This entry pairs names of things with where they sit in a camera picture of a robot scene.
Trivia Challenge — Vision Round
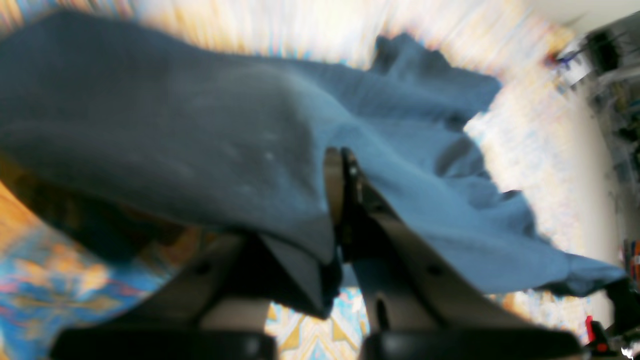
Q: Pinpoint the patterned colourful tablecloth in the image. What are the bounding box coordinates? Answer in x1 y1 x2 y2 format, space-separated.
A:
1 0 618 360

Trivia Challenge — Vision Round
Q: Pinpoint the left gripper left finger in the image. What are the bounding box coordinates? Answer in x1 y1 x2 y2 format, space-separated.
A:
115 234 281 333

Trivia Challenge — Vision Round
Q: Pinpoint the dark navy t-shirt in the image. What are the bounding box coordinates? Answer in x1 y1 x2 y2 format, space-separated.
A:
1 12 639 319

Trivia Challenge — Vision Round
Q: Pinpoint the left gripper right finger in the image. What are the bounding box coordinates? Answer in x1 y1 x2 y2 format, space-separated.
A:
324 148 531 333

